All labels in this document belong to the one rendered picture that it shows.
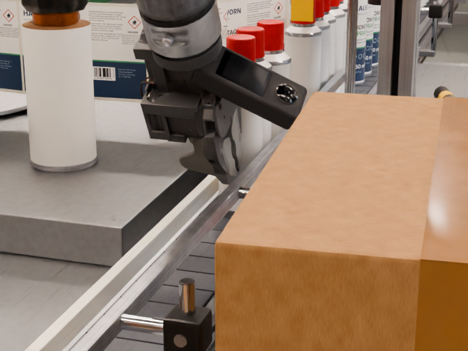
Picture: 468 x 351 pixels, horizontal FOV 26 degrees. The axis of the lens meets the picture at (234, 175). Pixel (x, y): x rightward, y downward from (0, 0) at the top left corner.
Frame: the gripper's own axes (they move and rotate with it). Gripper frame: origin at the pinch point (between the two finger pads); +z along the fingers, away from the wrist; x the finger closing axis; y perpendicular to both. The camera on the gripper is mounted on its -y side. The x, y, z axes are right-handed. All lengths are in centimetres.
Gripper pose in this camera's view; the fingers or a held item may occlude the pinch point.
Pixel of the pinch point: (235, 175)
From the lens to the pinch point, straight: 114.3
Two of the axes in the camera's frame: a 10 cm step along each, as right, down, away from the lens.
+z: 1.5, 6.7, 7.3
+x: -2.6, 7.4, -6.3
